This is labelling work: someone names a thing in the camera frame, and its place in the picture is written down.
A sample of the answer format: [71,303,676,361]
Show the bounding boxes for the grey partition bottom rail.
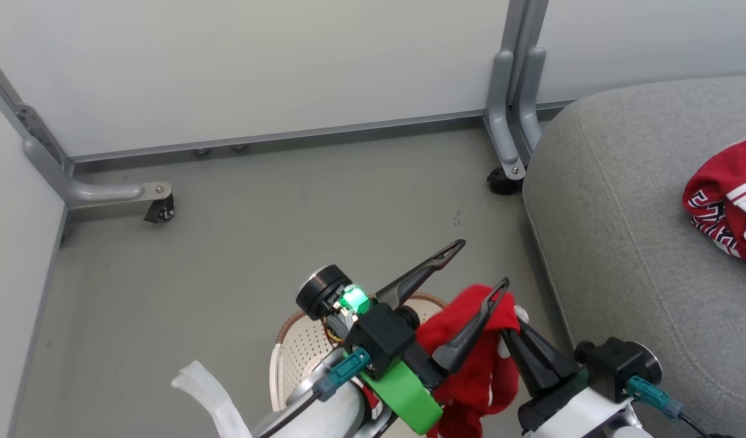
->
[71,100,575,163]

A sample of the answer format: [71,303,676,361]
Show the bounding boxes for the white laundry basket brown rim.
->
[269,292,450,438]

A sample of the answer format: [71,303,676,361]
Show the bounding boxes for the grey partition foot without bolt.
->
[518,46,547,153]

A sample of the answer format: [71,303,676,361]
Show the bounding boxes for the right teal plug black cable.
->
[626,375,733,438]

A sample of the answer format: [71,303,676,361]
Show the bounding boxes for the grey corner partition post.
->
[0,45,77,175]

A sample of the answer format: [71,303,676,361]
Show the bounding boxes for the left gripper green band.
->
[361,238,511,436]

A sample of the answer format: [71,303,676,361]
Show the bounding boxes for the white cable wrap sleeve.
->
[171,360,253,438]

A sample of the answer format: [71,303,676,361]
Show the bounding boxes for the grey double partition post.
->
[505,0,550,108]

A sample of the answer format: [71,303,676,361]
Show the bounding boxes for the red garment white stripes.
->
[415,283,523,438]

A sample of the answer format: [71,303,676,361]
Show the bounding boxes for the grey partition foot with bolt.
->
[483,50,526,182]

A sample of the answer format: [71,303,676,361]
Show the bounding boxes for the black caster wheel with brake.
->
[143,194,176,224]

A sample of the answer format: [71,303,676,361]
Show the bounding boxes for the round black caster wheel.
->
[486,167,524,196]

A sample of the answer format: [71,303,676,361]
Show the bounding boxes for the teal plug black cable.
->
[256,347,372,438]
[626,375,733,438]

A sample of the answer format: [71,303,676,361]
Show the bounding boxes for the left teal plug black cable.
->
[256,347,372,438]

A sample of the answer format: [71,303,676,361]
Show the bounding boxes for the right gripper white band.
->
[500,318,645,438]

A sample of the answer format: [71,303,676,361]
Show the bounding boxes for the red printed jersey white collar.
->
[682,131,746,269]

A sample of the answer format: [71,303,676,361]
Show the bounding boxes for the grey fabric sofa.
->
[522,74,746,438]

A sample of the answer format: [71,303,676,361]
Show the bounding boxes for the long grey partition foot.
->
[22,136,173,208]

